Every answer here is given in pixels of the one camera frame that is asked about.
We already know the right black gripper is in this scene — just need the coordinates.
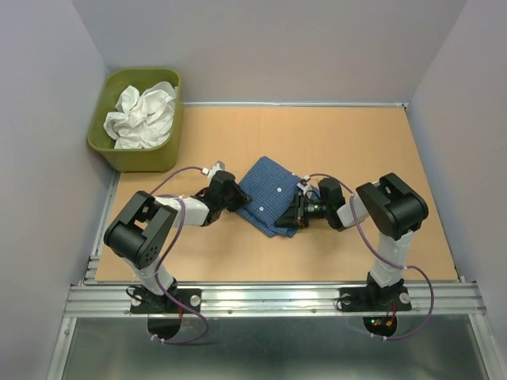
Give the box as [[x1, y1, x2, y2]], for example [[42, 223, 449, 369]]
[[275, 193, 330, 229]]

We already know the blue checkered long sleeve shirt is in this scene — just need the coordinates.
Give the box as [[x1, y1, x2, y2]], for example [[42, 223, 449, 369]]
[[237, 156, 301, 238]]

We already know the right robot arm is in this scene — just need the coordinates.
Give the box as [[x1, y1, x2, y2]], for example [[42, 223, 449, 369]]
[[275, 173, 429, 313]]

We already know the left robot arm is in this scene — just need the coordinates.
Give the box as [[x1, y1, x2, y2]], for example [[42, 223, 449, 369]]
[[103, 169, 252, 314]]

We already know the white crumpled shirt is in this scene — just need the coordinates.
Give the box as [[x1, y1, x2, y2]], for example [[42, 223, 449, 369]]
[[103, 82, 178, 150]]

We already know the green plastic bin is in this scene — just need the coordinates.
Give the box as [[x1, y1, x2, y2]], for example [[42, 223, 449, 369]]
[[87, 67, 185, 173]]

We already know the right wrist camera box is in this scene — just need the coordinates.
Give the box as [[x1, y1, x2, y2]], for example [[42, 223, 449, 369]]
[[296, 175, 314, 195]]

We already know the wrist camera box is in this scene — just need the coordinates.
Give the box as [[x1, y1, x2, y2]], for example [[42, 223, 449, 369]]
[[201, 161, 225, 177], [296, 175, 314, 195]]

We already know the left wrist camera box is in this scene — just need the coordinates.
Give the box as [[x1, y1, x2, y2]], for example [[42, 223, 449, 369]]
[[201, 161, 225, 177]]

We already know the aluminium mounting rail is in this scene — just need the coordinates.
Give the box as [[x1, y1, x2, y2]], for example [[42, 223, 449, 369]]
[[46, 173, 496, 380]]

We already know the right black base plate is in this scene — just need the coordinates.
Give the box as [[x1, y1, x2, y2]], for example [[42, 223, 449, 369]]
[[337, 286, 412, 315]]

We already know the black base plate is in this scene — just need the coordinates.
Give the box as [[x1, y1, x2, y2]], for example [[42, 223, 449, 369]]
[[337, 286, 412, 315], [125, 285, 202, 314]]

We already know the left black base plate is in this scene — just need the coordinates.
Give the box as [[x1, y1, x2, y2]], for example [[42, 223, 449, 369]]
[[125, 285, 202, 314]]

